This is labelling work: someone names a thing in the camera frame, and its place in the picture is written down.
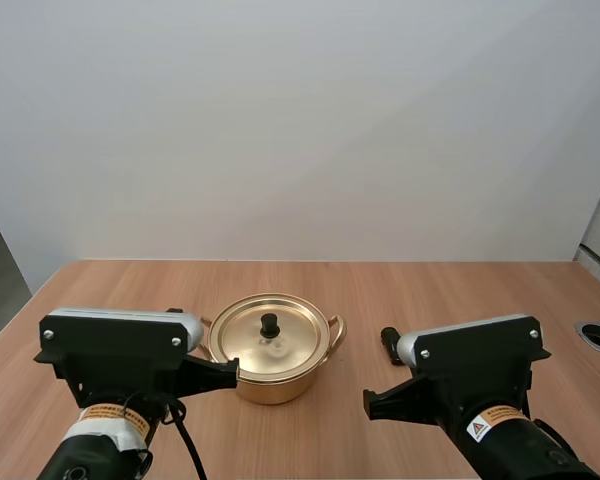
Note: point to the gold lid with black knob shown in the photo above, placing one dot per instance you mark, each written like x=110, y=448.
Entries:
x=290, y=345

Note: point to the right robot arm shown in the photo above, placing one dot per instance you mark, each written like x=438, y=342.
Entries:
x=520, y=450

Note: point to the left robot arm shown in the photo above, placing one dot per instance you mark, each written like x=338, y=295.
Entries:
x=92, y=447

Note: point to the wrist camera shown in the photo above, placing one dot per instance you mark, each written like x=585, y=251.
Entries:
x=115, y=335
x=480, y=342

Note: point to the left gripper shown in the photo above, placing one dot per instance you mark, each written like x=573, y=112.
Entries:
x=125, y=382

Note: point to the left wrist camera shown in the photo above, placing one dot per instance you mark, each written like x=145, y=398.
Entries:
x=115, y=335

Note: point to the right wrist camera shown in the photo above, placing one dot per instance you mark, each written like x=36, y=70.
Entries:
x=480, y=342

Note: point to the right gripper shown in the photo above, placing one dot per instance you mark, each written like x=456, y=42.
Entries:
x=475, y=395

